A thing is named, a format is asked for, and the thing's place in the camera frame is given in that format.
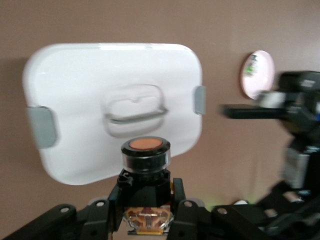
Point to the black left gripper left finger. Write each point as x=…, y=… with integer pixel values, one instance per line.
x=95, y=220

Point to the white lidded storage box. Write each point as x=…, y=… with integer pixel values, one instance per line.
x=75, y=87

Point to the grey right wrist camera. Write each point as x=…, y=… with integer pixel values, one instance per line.
x=272, y=98

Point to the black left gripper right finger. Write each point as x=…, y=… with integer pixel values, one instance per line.
x=190, y=220

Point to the pink round plate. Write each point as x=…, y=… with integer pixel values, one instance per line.
x=262, y=75

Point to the black orange small motor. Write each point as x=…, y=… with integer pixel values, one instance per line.
x=145, y=160

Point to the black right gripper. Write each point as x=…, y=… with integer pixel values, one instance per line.
x=302, y=100

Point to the green and clear switch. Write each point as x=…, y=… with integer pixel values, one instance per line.
x=251, y=67

